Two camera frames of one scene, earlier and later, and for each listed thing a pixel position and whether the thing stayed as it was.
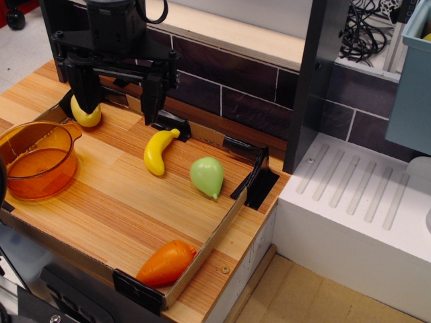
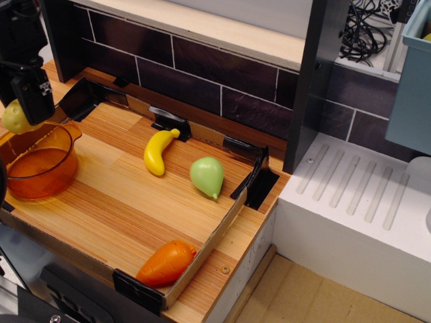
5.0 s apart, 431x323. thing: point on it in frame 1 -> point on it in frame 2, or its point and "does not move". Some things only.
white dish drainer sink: [361, 216] does not move
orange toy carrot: [164, 264] does not move
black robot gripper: [117, 36] -> [22, 36]
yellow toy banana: [153, 151] does not move
